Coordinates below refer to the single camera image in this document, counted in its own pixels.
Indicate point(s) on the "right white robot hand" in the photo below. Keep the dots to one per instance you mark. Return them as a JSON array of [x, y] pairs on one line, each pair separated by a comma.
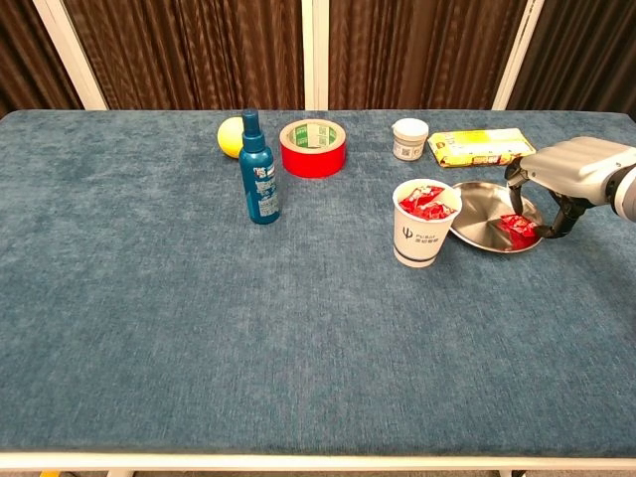
[[576, 166]]

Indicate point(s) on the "round metal plate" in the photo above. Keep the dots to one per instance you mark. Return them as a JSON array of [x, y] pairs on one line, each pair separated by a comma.
[[482, 218]]

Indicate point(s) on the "white paper cup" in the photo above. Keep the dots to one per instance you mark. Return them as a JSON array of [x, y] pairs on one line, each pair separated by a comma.
[[417, 238]]

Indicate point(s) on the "yellow snack box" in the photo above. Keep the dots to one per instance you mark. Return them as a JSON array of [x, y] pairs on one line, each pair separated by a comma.
[[477, 146]]

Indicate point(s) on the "brown pleated curtain panel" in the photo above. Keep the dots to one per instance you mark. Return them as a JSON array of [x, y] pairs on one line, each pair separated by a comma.
[[422, 45], [189, 49], [586, 49], [30, 49]]

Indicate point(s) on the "small white jar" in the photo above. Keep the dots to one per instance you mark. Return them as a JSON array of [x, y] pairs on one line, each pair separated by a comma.
[[410, 139]]

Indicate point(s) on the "red tape roll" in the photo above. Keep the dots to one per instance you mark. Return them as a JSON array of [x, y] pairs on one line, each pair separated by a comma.
[[313, 159]]

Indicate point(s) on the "blue spray bottle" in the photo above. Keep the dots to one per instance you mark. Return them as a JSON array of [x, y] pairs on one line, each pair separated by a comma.
[[258, 184]]

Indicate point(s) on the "yellow ball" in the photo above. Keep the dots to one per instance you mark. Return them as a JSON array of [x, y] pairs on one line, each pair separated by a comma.
[[228, 139]]

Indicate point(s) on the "blue fabric table cover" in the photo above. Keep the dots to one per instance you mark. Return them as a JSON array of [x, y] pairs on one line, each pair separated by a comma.
[[199, 323]]

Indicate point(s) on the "yellow floor strip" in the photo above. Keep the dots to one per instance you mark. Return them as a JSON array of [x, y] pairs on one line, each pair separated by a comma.
[[49, 473]]

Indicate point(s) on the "white partition frame post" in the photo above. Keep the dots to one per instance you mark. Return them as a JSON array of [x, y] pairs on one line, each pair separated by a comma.
[[519, 49], [69, 54], [314, 54]]

